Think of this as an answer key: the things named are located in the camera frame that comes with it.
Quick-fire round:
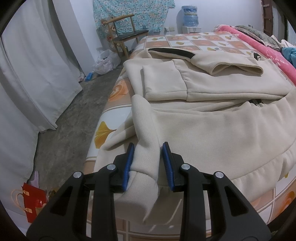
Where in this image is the beige zip-up jacket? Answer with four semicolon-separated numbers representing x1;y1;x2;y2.
94;48;295;225

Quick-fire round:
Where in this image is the red paper gift bag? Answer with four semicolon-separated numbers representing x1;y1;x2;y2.
11;183;48;223

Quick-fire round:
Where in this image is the blue object on floor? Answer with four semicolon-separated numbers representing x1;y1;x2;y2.
84;72;94;82

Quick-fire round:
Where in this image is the white plastic bag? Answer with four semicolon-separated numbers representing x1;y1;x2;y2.
93;49;121;75

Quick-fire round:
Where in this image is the white curtain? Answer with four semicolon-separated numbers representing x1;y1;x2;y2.
1;1;82;218

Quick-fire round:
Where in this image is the white water dispenser base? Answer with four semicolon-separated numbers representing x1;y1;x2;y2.
182;26;201;34

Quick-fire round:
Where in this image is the wooden chair black seat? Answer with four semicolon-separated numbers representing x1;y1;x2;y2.
101;14;149;59

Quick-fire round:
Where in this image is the pink floral blanket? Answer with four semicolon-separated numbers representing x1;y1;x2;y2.
213;25;296;85

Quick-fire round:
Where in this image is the blue water dispenser bottle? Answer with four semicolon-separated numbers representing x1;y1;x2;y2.
182;6;199;27

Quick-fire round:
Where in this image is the green lace-trimmed pillow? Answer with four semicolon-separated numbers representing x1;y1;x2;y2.
234;25;282;52

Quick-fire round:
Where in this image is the teal garment on bed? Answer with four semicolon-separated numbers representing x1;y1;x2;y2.
281;47;296;68

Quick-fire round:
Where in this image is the teal floral hanging cloth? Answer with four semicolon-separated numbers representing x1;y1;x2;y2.
92;0;176;39

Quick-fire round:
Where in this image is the white wall socket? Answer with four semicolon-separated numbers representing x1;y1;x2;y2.
164;27;175;32

